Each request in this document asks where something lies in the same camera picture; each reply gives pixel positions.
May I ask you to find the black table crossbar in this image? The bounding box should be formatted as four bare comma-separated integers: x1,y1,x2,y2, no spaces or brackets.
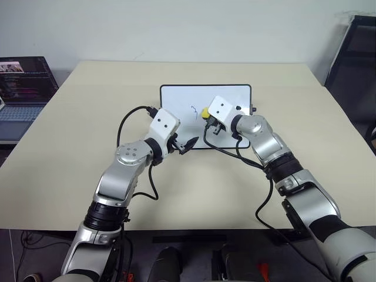
152,234,229,244

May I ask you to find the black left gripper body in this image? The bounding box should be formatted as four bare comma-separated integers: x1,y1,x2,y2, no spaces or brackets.
167,132,184,154

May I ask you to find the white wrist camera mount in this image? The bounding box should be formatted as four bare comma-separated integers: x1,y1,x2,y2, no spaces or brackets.
147,108,182,161
207,95,237,132

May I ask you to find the black chair part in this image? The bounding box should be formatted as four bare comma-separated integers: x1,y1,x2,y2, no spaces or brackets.
366,122,376,151

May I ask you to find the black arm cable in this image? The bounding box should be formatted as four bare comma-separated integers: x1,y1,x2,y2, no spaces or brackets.
116,105,160,202
203,125,336,282

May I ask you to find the open grey laptop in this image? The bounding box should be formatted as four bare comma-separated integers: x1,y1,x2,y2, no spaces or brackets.
0,56,60,141

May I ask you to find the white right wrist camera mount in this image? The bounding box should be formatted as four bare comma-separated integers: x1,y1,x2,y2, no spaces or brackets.
207,95,237,132

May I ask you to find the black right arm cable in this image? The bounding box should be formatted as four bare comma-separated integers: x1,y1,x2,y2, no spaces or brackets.
203,125,336,282

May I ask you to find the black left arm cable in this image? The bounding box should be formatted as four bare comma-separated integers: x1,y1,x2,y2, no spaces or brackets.
116,105,160,202

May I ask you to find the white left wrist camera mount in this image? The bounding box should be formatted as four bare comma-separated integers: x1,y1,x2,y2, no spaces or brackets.
147,108,182,161

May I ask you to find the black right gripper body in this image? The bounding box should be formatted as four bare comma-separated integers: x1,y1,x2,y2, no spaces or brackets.
209,117,227,136

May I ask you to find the orange clip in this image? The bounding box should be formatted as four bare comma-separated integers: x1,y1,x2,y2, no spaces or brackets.
257,262,270,280

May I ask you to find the black-framed small whiteboard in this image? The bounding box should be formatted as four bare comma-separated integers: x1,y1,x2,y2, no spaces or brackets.
159,84,253,150

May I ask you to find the dark rounded shape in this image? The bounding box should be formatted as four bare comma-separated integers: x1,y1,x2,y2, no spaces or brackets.
146,246,184,282
210,243,246,282

